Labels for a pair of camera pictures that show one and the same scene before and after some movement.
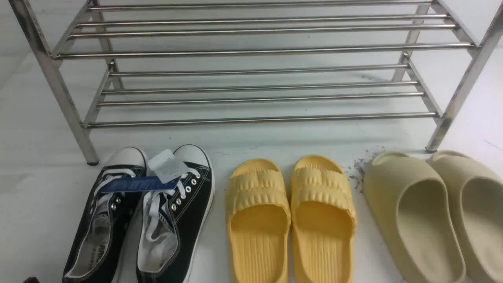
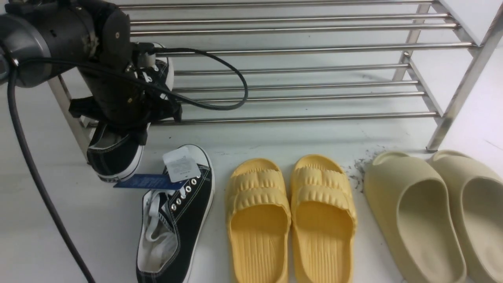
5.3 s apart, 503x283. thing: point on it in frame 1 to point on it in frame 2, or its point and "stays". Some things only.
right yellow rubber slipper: (324, 221) stays
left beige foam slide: (412, 214) stays
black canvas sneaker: (95, 249) to (114, 155)
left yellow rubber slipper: (259, 221) stays
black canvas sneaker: (175, 222) stays
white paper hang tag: (167, 167) to (180, 164)
